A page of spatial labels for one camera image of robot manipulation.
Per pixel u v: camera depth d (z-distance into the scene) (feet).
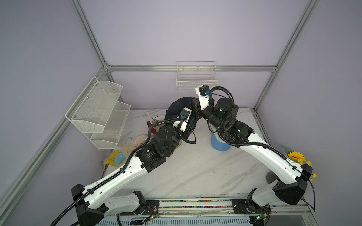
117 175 1.36
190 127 2.52
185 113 1.60
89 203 1.24
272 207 2.44
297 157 2.24
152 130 1.36
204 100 1.66
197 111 1.73
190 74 3.14
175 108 2.16
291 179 1.31
